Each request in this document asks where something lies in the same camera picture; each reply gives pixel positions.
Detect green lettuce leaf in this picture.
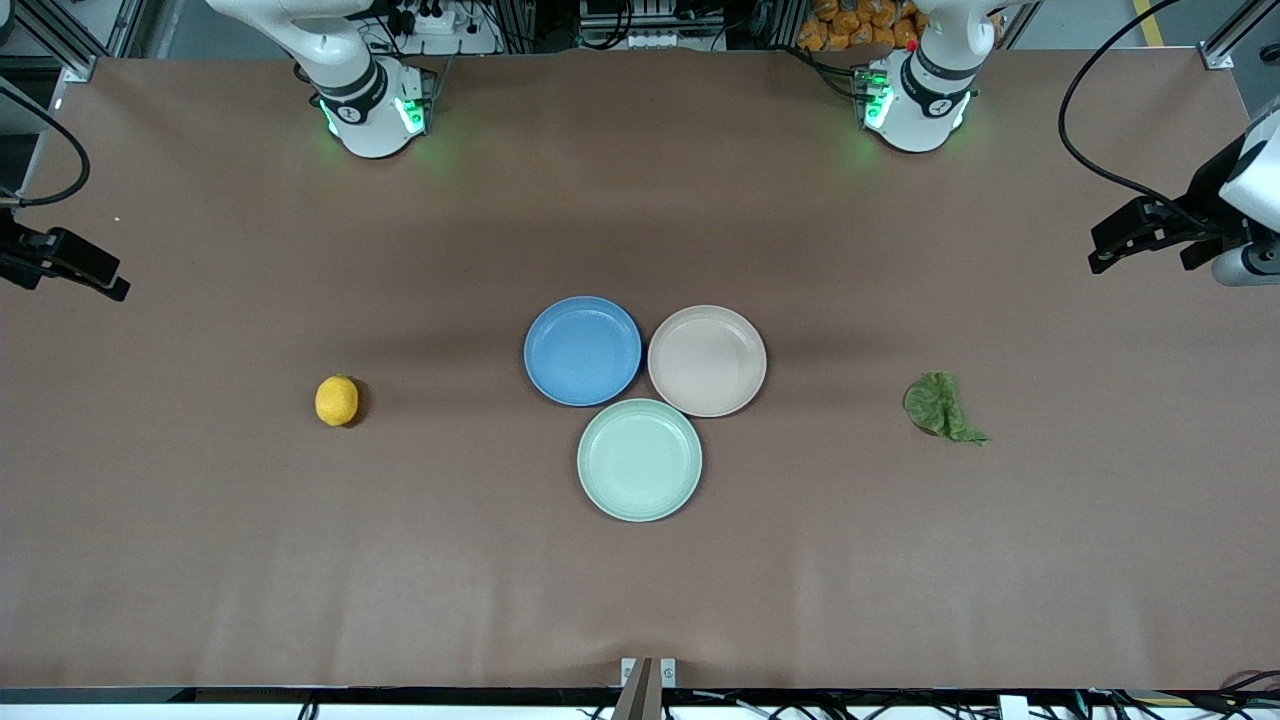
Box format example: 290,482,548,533
903,372,991,447

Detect yellow lemon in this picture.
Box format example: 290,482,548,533
315,375,360,428

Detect bag of orange fruits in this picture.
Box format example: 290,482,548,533
797,0,926,52

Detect white power strip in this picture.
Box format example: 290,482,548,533
385,0,501,56

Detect beige round plate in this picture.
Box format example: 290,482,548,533
647,305,768,418

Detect blue round plate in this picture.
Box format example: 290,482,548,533
523,296,643,408

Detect light green round plate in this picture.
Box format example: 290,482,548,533
577,398,703,523

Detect brown table cover sheet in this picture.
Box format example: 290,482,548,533
0,52,1280,691

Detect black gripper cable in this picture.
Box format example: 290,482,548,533
0,88,93,209
1058,0,1216,236

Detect aluminium frame profile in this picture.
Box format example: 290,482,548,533
1200,0,1280,71
0,0,136,86

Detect black arm base cable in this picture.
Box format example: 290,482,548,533
795,44,871,101

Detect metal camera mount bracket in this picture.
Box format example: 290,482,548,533
612,657,678,720

